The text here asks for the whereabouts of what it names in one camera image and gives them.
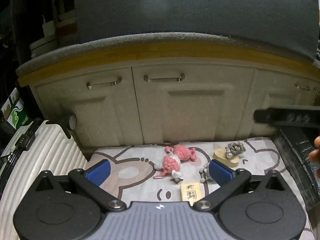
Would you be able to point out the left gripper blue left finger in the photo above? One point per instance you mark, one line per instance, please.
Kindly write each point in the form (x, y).
(89, 181)

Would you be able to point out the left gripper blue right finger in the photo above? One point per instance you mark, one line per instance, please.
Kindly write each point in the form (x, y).
(231, 183)

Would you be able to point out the grey crochet mouse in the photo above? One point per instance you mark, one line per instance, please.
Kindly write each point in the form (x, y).
(204, 174)

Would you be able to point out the yellow tissue pack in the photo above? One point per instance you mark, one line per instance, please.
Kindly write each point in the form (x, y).
(190, 192)

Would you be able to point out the pink crochet doll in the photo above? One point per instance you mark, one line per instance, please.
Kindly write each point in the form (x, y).
(170, 165)

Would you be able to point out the person right hand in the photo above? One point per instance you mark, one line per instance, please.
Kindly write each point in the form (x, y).
(314, 156)

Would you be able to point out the wooden block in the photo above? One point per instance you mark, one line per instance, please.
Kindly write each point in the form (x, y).
(220, 154)

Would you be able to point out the brown grey knitted ornament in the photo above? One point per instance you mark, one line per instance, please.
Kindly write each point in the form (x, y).
(234, 149)

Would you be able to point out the cartoon bear bed sheet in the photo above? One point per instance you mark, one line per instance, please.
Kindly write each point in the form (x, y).
(156, 173)

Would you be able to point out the white ribbed suitcase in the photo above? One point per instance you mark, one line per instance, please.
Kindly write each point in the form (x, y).
(51, 150)

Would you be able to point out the dark grey cushion mat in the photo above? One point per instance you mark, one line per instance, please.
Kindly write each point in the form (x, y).
(288, 28)

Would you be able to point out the green white box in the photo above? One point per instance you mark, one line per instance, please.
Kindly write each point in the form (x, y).
(13, 110)

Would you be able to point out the beige cabinet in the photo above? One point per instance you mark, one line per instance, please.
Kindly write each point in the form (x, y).
(145, 93)

